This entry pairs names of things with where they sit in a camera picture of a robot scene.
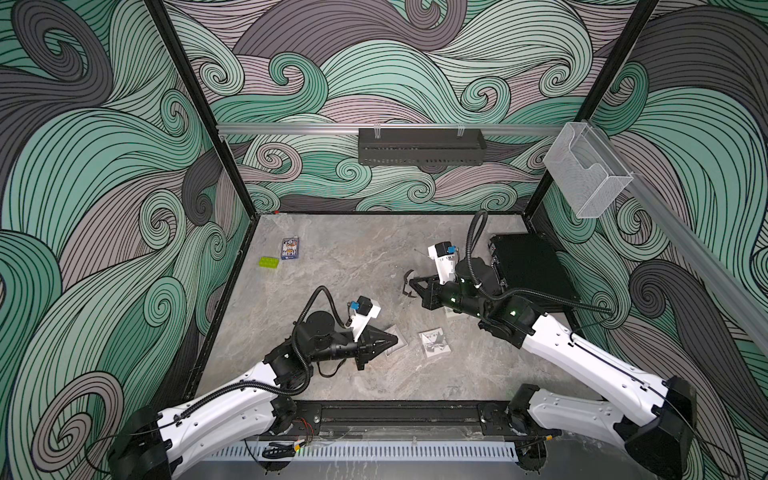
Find aluminium wall rail back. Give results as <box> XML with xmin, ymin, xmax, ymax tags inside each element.
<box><xmin>216</xmin><ymin>122</ymin><xmax>564</xmax><ymax>136</ymax></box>

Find right black corner post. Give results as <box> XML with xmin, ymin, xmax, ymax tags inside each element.
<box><xmin>522</xmin><ymin>0</ymin><xmax>659</xmax><ymax>224</ymax></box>

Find clear acrylic wall holder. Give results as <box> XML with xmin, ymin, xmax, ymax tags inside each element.
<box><xmin>544</xmin><ymin>121</ymin><xmax>633</xmax><ymax>219</ymax></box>

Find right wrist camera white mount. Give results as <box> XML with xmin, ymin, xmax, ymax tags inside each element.
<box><xmin>428</xmin><ymin>241</ymin><xmax>458</xmax><ymax>285</ymax></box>

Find green toy building brick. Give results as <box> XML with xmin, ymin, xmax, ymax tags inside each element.
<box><xmin>258</xmin><ymin>256</ymin><xmax>280</xmax><ymax>269</ymax></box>

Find blue playing card box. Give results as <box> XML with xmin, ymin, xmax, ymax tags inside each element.
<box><xmin>280</xmin><ymin>237</ymin><xmax>300</xmax><ymax>261</ymax></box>

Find aluminium wall rail right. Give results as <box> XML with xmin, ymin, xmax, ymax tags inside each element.
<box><xmin>596</xmin><ymin>129</ymin><xmax>767</xmax><ymax>350</ymax></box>

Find white slotted cable duct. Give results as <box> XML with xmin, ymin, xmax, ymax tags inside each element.
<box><xmin>203</xmin><ymin>440</ymin><xmax>520</xmax><ymax>464</ymax></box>

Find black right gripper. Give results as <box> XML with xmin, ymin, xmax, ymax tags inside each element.
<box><xmin>410</xmin><ymin>273</ymin><xmax>487</xmax><ymax>321</ymax></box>

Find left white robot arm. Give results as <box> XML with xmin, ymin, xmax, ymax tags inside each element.
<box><xmin>106</xmin><ymin>286</ymin><xmax>398</xmax><ymax>479</ymax></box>

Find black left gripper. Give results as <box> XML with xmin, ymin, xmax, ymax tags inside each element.
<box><xmin>304</xmin><ymin>327</ymin><xmax>394</xmax><ymax>372</ymax></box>

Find black case on table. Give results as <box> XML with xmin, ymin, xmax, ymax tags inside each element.
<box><xmin>488</xmin><ymin>233</ymin><xmax>580</xmax><ymax>301</ymax></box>

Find aluminium wall rail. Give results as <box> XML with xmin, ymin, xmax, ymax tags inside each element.
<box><xmin>216</xmin><ymin>122</ymin><xmax>564</xmax><ymax>136</ymax></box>
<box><xmin>596</xmin><ymin>129</ymin><xmax>767</xmax><ymax>350</ymax></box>

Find black wall tray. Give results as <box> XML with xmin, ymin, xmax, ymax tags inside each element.
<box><xmin>357</xmin><ymin>129</ymin><xmax>487</xmax><ymax>167</ymax></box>

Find black corner frame post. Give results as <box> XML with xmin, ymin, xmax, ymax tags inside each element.
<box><xmin>144</xmin><ymin>0</ymin><xmax>259</xmax><ymax>222</ymax></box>

